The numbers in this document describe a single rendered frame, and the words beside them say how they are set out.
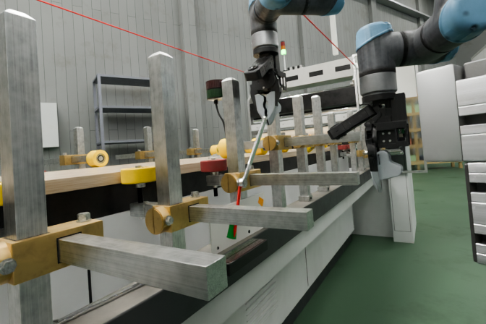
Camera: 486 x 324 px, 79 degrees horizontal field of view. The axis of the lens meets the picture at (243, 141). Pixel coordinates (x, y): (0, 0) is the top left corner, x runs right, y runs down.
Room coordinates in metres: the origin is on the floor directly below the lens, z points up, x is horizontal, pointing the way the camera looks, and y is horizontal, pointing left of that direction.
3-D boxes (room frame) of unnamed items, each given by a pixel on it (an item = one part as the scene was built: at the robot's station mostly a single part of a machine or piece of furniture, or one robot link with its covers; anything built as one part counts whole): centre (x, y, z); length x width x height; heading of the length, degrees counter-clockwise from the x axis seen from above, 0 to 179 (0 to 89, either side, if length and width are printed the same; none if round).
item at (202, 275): (0.39, 0.22, 0.81); 0.44 x 0.03 x 0.04; 58
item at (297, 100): (1.23, -0.24, 0.90); 0.04 x 0.04 x 0.48; 58
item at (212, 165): (0.90, 0.09, 0.85); 0.08 x 0.08 x 0.11
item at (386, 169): (0.63, -0.30, 0.86); 0.06 x 0.03 x 0.09; 58
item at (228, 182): (0.83, 0.01, 0.85); 0.14 x 0.06 x 0.05; 148
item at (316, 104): (1.44, -0.37, 0.93); 0.04 x 0.04 x 0.48; 58
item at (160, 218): (0.61, 0.14, 0.81); 0.14 x 0.06 x 0.05; 148
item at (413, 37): (0.62, -0.40, 1.12); 0.11 x 0.11 x 0.08; 82
